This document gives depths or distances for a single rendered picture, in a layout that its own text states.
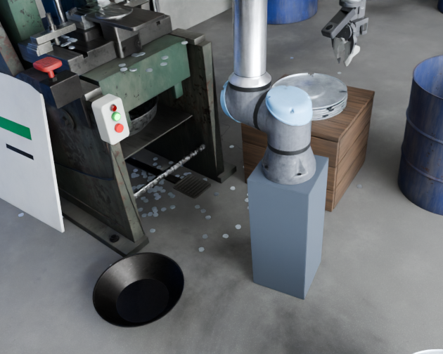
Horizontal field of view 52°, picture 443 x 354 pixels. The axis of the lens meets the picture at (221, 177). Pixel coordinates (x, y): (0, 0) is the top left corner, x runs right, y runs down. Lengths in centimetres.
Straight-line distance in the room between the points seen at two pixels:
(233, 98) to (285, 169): 24
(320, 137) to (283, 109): 53
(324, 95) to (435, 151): 44
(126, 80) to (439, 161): 111
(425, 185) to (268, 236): 71
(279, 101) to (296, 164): 18
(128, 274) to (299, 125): 83
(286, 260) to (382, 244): 45
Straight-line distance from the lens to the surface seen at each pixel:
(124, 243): 174
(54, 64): 134
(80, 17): 163
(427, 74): 194
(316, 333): 147
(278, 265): 145
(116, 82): 150
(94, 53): 155
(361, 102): 183
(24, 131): 185
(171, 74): 167
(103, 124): 138
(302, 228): 129
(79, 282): 171
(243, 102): 121
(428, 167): 179
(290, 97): 116
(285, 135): 116
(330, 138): 162
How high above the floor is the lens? 123
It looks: 38 degrees down
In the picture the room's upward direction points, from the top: 6 degrees counter-clockwise
